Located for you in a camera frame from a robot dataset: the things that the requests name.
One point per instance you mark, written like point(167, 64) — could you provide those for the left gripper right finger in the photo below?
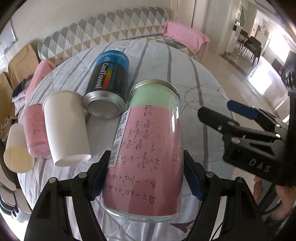
point(242, 219)

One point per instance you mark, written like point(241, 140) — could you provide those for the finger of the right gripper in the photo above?
point(265, 119)
point(228, 126)

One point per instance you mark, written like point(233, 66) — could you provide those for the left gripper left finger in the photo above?
point(49, 219)

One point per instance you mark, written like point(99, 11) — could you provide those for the glass jar pink green paper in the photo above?
point(145, 169)

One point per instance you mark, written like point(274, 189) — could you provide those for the small white paper cup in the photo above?
point(16, 155)

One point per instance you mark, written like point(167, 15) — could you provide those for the large white paper cup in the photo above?
point(66, 128)

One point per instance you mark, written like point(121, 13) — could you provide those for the person right hand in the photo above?
point(285, 193)

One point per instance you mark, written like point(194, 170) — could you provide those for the white slippers on floor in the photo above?
point(13, 201)

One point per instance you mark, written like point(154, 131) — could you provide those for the dark dining chairs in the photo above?
point(254, 46)

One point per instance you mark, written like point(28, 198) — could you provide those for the pink paper wrapped jar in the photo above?
point(35, 132)

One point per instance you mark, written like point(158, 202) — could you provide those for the black blue CoolTowel can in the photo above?
point(106, 93)

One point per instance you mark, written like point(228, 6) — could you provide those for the tan covered chair left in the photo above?
point(7, 107)

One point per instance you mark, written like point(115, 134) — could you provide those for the tan covered chair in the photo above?
point(22, 66)
point(7, 107)

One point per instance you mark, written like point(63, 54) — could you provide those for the white door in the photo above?
point(182, 11)

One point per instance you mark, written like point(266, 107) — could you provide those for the sofa with diamond pattern cover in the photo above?
point(141, 22)

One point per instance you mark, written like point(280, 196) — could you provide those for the dark cloth on pillows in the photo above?
point(19, 88)

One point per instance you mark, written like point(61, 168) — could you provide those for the tan covered chair right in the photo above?
point(22, 66)

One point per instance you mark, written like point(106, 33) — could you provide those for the whiteboard on wall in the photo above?
point(7, 38)

